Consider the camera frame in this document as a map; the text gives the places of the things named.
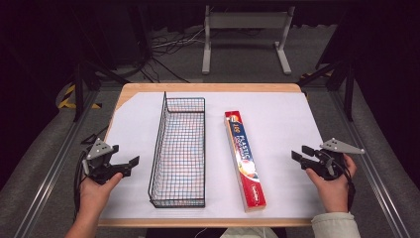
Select person's light clothing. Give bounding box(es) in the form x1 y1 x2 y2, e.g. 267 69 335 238
219 227 280 238

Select white paper sheet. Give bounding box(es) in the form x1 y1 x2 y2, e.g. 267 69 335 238
99 91 327 220

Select person's right hand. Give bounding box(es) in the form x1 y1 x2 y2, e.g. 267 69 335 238
305 153 359 214

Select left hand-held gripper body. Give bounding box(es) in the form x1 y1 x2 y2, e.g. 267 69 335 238
81 137 126 185

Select aluminium rail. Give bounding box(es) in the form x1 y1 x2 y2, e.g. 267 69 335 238
12 88 101 238
329 88 413 238

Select person's left hand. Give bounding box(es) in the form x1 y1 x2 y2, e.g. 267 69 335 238
78 172 124 216

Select long red plastic wrap box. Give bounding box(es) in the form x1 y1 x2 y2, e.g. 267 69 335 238
223 110 268 213

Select left hand-held gripper black cable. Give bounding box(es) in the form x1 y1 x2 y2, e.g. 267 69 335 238
72 133 100 219

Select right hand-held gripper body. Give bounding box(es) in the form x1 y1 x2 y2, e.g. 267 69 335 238
309 137 366 181

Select black wire basket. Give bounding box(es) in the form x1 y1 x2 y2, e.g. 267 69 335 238
147 91 207 209

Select grey metal stand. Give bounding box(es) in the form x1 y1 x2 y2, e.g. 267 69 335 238
201 4 296 76

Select black tripod stand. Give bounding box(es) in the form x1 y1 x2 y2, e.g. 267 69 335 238
69 59 131 123
297 59 357 123

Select wooden table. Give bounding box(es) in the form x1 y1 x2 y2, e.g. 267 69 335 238
97 82 327 229

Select bundle of floor cables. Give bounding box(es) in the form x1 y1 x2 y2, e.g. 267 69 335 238
132 26 207 84

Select hand-held gripper black cable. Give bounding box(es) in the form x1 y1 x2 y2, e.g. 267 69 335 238
340 155 358 213
72 133 100 219

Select right hand-held gripper black cable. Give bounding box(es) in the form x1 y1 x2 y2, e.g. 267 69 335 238
340 155 358 213

